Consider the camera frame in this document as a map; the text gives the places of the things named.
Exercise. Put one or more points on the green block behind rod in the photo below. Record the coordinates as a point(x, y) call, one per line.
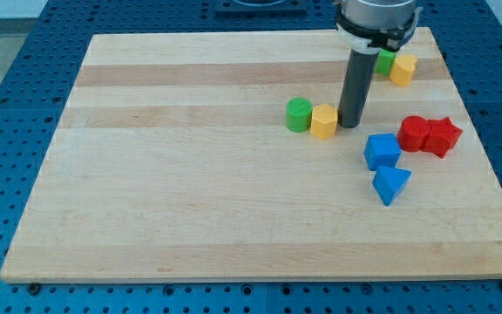
point(384, 62)

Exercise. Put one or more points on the red cylinder block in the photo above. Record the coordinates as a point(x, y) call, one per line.
point(413, 133)

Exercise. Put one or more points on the red star block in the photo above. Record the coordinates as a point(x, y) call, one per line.
point(442, 137)

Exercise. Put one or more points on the yellow hexagon block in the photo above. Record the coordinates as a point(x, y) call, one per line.
point(323, 121)

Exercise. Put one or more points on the blue cube block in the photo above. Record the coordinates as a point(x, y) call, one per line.
point(381, 150)

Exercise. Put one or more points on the blue triangle block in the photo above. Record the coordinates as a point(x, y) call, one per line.
point(390, 182)

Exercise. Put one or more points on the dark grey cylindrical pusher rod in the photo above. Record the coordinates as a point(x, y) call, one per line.
point(356, 85)

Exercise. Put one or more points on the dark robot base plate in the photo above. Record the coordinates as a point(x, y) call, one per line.
point(230, 7)

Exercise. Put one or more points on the yellow heart block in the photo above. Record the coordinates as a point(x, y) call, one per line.
point(403, 69)

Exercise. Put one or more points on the green cylinder block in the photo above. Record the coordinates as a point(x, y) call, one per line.
point(298, 115)

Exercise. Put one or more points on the light wooden board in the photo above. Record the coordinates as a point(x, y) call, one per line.
point(171, 163)

